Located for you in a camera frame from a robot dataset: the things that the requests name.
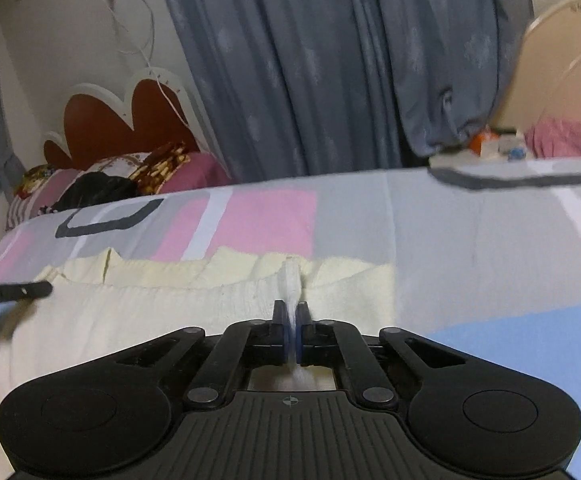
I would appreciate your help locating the patterned pink grey bedsheet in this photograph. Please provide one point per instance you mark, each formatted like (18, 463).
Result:
(470, 260)

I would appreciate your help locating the pink striped pillow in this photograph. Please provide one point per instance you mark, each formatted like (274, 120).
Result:
(120, 170)

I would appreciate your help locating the brown scalloped headboard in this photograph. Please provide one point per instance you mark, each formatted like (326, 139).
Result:
(105, 120)

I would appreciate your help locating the yellow red printed cloth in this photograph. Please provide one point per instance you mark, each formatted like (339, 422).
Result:
(163, 165)

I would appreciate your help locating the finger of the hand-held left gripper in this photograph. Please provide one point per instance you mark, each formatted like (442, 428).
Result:
(10, 292)

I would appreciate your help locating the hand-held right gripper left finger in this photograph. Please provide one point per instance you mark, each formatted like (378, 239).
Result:
(286, 332)

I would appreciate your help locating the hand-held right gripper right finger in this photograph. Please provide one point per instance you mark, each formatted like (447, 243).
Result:
(299, 335)

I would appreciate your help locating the black cloth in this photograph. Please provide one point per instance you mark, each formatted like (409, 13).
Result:
(95, 191)

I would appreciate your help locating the pink cloth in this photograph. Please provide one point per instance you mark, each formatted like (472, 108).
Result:
(568, 137)

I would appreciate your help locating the cream knitted sweater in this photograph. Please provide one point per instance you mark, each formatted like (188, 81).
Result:
(170, 310)

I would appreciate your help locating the orange small object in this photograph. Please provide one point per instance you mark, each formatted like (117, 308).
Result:
(484, 141)

